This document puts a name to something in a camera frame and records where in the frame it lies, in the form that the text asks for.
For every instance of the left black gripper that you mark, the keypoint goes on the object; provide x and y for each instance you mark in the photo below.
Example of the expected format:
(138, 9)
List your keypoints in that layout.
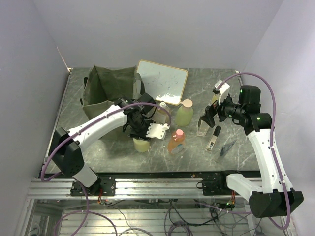
(141, 135)

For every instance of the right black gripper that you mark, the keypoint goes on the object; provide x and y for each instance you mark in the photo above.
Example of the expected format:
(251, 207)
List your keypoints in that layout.
(210, 110)

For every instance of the yellow pump lotion bottle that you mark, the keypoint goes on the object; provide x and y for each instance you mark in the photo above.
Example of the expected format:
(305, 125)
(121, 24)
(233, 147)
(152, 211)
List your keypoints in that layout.
(141, 145)

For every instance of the amber clear soap bottle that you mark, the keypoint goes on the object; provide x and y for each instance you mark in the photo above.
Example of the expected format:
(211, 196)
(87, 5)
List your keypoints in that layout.
(160, 116)

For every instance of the orange bottle pink cap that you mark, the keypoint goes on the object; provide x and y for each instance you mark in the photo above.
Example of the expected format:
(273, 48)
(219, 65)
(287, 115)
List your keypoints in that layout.
(177, 142)

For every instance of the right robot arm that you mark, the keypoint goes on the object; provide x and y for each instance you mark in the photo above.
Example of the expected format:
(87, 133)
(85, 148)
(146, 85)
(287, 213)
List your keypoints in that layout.
(276, 196)

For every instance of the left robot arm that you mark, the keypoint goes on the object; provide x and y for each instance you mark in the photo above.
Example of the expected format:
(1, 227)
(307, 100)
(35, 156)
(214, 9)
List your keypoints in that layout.
(68, 145)

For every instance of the green canvas bag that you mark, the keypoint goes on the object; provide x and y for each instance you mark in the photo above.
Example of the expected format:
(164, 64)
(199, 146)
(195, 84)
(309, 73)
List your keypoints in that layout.
(103, 86)

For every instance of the clear square bottle black cap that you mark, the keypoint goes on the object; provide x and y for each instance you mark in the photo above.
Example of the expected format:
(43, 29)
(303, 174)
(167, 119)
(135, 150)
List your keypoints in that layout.
(202, 128)

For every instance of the black beige slim tube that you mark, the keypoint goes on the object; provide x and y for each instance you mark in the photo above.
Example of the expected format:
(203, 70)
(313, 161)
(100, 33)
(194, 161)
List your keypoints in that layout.
(213, 138)

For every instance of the clear bottle yellow label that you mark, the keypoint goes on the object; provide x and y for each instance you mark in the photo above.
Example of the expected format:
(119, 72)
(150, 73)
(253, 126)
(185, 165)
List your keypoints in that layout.
(213, 100)

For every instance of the green bottle pink pump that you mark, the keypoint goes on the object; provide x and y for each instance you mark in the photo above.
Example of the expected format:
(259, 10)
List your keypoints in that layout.
(184, 113)

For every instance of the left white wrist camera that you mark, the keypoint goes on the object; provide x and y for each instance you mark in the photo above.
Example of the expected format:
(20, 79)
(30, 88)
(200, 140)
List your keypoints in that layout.
(157, 131)

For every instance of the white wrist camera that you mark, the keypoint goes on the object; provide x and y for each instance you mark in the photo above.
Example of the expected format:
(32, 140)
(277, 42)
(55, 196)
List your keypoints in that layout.
(157, 131)
(221, 93)

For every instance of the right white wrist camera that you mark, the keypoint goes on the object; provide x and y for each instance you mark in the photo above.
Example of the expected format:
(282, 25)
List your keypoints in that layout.
(221, 93)

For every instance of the small whiteboard wooden frame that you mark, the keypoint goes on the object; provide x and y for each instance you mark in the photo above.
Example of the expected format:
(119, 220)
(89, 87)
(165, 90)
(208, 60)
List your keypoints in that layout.
(163, 82)

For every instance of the aluminium rail frame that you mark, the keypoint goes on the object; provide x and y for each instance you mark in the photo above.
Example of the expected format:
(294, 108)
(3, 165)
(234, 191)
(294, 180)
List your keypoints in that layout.
(145, 204)

